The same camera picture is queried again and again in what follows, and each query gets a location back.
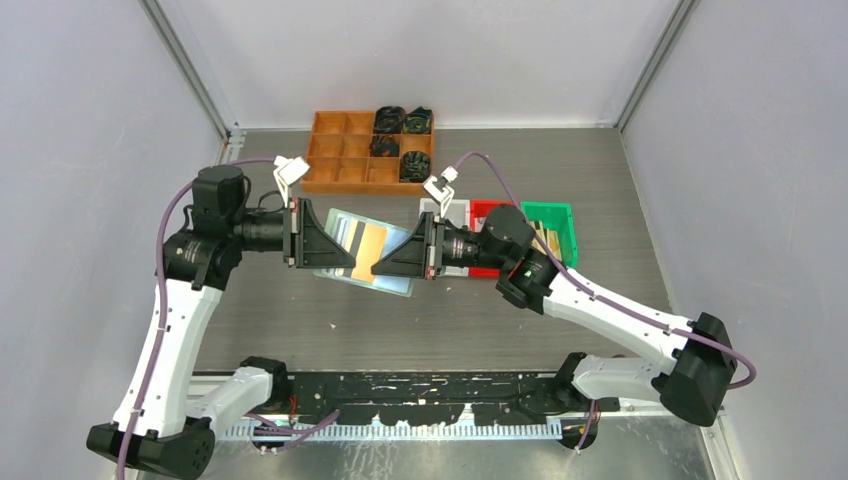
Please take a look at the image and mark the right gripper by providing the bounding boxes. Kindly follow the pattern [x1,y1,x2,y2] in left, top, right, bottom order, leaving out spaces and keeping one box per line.
[373,210,510,278]

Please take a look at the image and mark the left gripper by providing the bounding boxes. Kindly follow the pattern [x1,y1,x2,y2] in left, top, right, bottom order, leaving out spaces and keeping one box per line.
[228,197,356,268]

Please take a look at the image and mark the orange credit card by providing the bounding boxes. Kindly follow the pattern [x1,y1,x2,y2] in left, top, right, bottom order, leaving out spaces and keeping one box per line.
[340,220,389,284]

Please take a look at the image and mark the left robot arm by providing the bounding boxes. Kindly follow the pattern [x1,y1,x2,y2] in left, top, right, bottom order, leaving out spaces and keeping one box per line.
[86,156,355,479]

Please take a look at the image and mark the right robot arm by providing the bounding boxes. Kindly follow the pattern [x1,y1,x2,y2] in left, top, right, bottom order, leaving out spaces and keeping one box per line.
[372,205,739,427]

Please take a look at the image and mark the white bin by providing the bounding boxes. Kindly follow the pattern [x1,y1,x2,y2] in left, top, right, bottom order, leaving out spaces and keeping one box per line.
[419,198,471,277]

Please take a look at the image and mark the orange compartment tray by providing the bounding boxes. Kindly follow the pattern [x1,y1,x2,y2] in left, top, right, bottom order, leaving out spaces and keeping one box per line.
[301,109,436,196]

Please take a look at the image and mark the red bin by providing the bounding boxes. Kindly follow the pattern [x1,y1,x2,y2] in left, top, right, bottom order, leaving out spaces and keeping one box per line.
[469,199,515,279]

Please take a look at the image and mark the black rolled item front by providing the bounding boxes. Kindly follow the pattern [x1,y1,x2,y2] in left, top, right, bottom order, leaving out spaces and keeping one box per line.
[399,150,431,183]

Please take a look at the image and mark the black rolled item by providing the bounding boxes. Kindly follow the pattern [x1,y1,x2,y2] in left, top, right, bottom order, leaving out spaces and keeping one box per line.
[402,106,433,135]
[399,150,431,183]
[369,134,400,158]
[372,105,407,135]

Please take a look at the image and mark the black rolled item middle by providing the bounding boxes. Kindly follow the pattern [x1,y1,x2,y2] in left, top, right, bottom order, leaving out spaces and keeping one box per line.
[369,134,400,158]

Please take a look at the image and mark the black rolled item back right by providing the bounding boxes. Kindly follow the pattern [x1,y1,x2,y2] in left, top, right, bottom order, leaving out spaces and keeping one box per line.
[402,106,433,135]

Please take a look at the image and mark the black rolled item back left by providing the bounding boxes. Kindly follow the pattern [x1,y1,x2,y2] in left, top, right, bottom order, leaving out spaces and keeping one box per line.
[372,105,407,135]

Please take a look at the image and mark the tan items in green bin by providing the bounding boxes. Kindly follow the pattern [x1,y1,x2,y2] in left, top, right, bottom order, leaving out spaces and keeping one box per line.
[531,221,563,261]

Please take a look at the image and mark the green bin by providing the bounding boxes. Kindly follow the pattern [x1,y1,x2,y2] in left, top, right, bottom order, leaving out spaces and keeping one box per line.
[521,201,579,268]

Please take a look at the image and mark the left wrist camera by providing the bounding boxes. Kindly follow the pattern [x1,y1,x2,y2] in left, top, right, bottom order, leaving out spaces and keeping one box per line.
[272,156,310,209]

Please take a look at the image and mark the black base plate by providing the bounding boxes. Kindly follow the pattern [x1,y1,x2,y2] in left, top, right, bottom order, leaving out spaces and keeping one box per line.
[251,371,590,427]

